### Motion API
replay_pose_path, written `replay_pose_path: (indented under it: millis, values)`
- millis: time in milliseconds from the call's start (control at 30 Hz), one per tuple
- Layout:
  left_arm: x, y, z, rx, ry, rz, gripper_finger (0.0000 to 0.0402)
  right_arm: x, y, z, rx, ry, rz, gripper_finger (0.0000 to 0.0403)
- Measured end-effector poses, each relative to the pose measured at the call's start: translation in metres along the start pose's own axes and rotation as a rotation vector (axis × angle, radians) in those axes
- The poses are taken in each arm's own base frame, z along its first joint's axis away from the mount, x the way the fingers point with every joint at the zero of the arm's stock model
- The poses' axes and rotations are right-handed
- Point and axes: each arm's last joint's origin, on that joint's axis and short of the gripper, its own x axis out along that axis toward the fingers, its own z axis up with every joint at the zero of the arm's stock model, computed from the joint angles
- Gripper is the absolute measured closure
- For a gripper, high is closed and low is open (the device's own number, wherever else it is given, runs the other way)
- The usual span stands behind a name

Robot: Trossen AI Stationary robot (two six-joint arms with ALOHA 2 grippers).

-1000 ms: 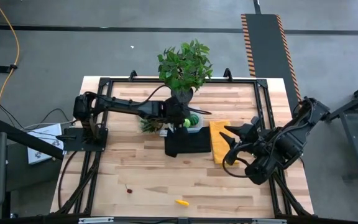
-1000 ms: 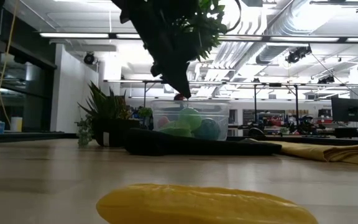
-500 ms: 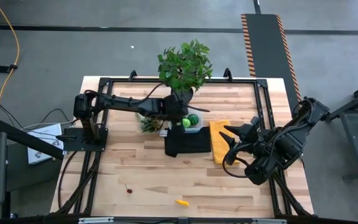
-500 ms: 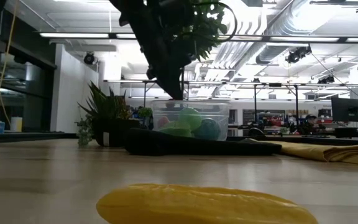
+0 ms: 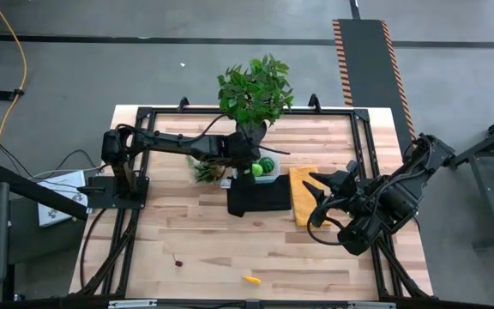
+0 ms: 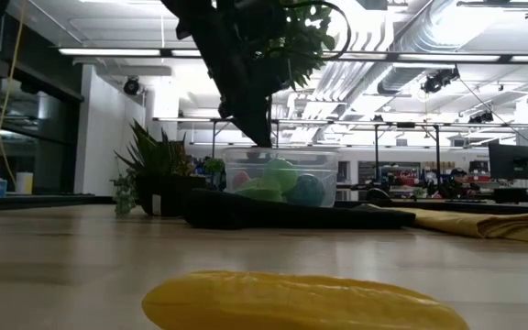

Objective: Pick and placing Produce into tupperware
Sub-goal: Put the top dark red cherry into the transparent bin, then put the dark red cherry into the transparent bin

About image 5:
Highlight thin black floor cable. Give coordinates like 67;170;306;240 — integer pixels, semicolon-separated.
0;136;102;181

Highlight black metal table frame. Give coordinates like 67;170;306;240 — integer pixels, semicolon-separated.
69;93;435;302

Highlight yellow cloth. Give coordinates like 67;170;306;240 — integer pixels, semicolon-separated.
288;165;333;228

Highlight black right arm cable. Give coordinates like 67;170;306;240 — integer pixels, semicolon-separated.
305;197;349;247

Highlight white booklet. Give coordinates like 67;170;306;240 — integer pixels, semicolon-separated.
36;170;90;227

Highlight yellow cable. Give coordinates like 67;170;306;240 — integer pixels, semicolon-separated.
0;0;28;164

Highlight black cloth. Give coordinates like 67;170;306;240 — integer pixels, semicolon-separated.
226;173;293;219

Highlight leafy green potted tree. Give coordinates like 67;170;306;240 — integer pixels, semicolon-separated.
216;53;295;145

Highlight white floor cable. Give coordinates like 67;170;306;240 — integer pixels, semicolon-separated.
27;165;106;180

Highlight black cable bracket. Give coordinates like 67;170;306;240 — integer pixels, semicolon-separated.
0;88;26;102

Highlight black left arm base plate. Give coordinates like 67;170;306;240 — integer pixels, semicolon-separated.
77;174;150;210

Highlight silver metal bracket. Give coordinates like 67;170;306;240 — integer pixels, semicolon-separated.
347;300;396;309
108;299;158;309

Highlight striped green toy watermelon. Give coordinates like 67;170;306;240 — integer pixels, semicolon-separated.
258;156;276;174

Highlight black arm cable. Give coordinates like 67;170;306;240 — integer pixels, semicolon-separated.
117;113;292;155
305;197;349;247

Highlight black metal stand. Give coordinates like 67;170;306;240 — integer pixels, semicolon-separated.
443;106;494;251

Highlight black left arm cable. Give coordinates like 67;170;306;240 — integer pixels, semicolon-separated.
117;113;292;155

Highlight black floor mat striped edges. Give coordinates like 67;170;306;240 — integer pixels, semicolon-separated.
331;18;423;164

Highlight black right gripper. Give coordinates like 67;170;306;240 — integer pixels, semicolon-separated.
301;159;386;257

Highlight black curved hose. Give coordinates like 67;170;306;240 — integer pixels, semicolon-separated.
79;209;106;288

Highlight clear plastic tupperware container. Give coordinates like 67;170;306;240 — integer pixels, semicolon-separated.
250;148;281;185

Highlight black diagonal beam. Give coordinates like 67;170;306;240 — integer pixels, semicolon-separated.
0;162;90;221

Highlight small spiky succulent plant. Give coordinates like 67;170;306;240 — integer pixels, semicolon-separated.
186;159;227;185

